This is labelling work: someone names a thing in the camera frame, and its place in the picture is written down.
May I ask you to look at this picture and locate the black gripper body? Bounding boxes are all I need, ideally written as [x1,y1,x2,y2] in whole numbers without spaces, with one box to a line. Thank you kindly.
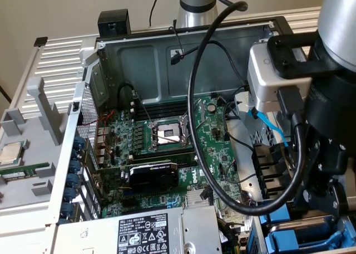
[304,39,356,150]

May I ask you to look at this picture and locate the blue SATA wire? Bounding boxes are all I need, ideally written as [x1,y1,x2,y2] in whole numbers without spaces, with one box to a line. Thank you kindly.
[251,106,290,149]

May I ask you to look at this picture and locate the grey disk bay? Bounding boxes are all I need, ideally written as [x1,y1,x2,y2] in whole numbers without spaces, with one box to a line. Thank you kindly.
[251,203,356,254]

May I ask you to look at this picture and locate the green motherboard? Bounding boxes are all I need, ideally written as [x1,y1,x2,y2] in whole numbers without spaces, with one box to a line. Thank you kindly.
[93,94,247,224]

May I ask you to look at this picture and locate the metal socket cover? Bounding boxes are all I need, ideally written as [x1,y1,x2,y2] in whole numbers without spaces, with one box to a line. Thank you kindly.
[180,97,207,124]

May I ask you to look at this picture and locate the silver chipset heatsink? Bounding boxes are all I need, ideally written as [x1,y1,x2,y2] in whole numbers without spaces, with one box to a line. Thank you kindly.
[185,190,214,208]

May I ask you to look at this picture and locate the black RAM slot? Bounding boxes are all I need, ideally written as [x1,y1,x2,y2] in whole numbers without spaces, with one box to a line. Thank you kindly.
[128,153,200,168]
[132,99,193,111]
[129,145,200,159]
[130,106,193,119]

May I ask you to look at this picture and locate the CPU socket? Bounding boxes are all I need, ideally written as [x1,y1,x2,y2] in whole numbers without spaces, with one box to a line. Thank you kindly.
[149,118,195,152]

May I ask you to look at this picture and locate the black graphics card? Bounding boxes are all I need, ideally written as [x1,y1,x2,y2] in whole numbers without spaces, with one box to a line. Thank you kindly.
[91,160,180,195]

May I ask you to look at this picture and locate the metal locking lever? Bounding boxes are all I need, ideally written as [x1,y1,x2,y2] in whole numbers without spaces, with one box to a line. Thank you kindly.
[133,94,154,126]

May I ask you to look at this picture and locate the open PC case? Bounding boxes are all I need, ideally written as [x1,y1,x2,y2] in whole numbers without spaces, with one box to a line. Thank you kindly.
[46,15,356,254]

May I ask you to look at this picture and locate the grey power supply unit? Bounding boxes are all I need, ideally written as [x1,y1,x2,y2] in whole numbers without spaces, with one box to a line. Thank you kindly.
[55,205,223,254]

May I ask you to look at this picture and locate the blue card latch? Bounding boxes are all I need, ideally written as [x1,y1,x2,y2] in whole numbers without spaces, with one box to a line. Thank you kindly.
[70,148,83,162]
[68,159,82,177]
[64,187,79,204]
[62,202,76,219]
[73,135,85,152]
[66,173,81,190]

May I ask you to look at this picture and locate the grey parts rack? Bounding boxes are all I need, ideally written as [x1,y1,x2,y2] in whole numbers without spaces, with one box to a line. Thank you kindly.
[0,76,76,210]

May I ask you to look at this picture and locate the green RAM stick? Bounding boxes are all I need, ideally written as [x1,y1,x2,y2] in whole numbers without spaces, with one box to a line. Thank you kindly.
[0,164,50,182]

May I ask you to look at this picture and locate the silver CPU chip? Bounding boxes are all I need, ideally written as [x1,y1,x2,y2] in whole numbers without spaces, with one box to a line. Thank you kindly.
[0,141,23,166]

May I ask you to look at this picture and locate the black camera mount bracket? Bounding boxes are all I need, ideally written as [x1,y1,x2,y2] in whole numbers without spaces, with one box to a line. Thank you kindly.
[265,32,344,80]

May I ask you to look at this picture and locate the black curved wire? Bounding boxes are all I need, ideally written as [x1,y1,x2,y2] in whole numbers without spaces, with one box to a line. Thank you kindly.
[224,99,256,152]

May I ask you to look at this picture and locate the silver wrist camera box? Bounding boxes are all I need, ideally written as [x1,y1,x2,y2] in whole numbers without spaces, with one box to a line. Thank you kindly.
[246,42,313,113]

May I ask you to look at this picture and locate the black cable with connector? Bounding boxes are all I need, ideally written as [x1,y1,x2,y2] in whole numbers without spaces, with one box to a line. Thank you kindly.
[200,184,214,202]

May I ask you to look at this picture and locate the long black wire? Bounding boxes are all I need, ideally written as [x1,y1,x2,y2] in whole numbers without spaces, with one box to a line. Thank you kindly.
[180,40,250,88]

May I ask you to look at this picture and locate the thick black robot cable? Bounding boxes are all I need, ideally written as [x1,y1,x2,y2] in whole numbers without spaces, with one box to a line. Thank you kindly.
[187,0,312,217]

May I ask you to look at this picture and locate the thin black wire with plug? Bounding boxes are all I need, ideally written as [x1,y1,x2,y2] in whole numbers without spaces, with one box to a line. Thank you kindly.
[168,25,186,67]

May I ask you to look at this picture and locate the short black looped wire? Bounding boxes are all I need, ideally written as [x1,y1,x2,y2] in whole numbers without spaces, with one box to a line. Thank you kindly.
[117,82,140,105]

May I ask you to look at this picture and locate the thin black cable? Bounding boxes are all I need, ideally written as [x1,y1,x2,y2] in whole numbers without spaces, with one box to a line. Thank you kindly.
[149,0,162,27]

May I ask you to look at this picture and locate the thin red wire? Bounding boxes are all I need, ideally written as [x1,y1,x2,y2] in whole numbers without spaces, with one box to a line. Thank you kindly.
[82,110,115,127]

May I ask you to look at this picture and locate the black mount box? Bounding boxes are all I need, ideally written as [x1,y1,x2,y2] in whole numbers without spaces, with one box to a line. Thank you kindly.
[97,8,132,38]

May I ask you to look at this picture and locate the black floor cable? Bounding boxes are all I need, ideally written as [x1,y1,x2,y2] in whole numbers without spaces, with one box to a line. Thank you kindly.
[0,84,13,105]

